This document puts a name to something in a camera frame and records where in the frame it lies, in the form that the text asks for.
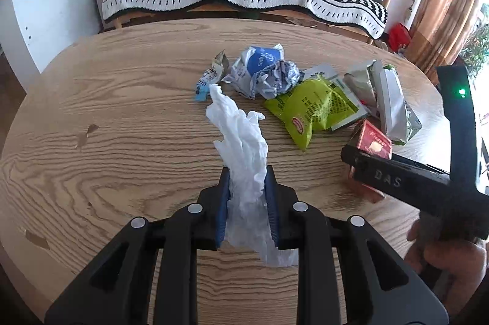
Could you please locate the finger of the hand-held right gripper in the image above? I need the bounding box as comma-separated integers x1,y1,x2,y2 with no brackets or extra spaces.
392,154,449,175
341,145,386,168

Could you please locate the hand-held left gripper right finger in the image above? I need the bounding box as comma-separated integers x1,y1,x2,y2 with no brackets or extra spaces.
263,165,449,325

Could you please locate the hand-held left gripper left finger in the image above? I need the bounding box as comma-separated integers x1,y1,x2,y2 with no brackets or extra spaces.
44,168,232,325

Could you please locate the small red box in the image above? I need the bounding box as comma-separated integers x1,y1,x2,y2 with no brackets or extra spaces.
347,119,393,203

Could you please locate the white tissue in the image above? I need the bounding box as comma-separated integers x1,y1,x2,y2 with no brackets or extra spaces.
205,83,299,268

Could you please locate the blue baby wipes packet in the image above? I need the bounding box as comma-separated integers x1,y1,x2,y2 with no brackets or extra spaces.
222,44,285,100

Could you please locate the person's right hand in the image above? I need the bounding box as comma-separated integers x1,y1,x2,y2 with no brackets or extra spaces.
405,213,489,295

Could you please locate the large white green packet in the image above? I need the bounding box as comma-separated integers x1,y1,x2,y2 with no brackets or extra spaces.
372,61,423,146

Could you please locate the green snack packet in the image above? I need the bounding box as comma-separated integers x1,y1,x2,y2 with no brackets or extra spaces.
264,76,369,152

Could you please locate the crumpled silver packet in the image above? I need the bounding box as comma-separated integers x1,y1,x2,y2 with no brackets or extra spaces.
344,59,383,119

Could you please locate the crumpled blue white wrapper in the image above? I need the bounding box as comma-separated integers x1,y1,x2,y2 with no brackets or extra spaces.
252,59,304,100

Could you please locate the red bag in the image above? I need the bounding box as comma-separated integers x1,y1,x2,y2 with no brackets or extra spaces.
388,23,412,52

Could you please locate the small silver blue wrapper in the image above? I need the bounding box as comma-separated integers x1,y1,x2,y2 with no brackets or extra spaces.
194,50,230,102

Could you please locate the white cabinet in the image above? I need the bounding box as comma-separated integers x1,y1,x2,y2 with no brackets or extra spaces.
0,0,104,73

